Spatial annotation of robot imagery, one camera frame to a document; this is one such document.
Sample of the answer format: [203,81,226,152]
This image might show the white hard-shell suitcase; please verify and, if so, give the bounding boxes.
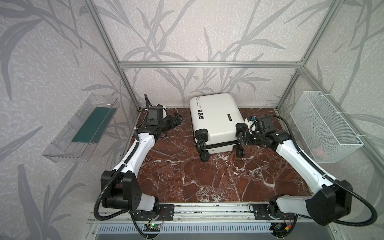
[190,93,248,162]

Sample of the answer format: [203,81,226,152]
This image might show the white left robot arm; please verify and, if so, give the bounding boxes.
[93,96,183,221]

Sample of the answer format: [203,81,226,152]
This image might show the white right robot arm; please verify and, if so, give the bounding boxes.
[236,115,378,227]

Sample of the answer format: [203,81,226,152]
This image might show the pink object in basket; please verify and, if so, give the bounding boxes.
[311,147,328,158]

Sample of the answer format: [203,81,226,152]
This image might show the green circuit board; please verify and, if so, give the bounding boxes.
[143,223,163,232]

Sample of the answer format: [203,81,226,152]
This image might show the white wire basket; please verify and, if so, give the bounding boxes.
[290,91,364,164]

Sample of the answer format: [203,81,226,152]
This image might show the aluminium frame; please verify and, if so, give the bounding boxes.
[90,1,384,170]

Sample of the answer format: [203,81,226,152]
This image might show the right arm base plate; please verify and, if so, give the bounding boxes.
[249,204,281,221]

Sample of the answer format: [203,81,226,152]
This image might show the clear plastic wall shelf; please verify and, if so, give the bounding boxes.
[42,94,120,163]

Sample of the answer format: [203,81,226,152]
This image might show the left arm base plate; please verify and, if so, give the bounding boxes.
[134,204,175,221]

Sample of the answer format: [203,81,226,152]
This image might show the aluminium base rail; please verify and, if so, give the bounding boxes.
[86,201,341,224]

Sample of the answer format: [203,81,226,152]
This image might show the right circuit board with wires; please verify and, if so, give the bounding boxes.
[270,223,293,235]

